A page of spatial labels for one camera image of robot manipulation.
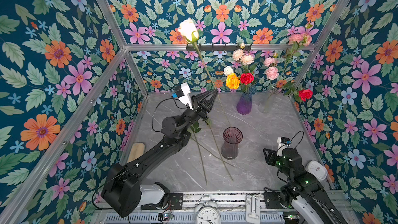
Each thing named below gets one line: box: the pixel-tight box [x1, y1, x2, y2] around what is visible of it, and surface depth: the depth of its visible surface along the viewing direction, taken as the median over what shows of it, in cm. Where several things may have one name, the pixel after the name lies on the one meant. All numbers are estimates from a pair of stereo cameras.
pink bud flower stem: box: [280, 21, 315, 84], surface depth 86 cm
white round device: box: [304, 160, 329, 180], surface depth 82 cm
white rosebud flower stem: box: [223, 65, 234, 77], surface depth 75 cm
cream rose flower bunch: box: [232, 48, 255, 74], surface depth 88 cm
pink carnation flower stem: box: [263, 57, 279, 88], surface depth 90 cm
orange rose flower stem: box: [225, 73, 241, 90], surface depth 70 cm
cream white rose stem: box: [178, 17, 233, 130], surface depth 41 cm
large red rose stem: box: [239, 72, 255, 94], surface depth 70 cm
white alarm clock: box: [193, 201, 222, 224], surface depth 69 cm
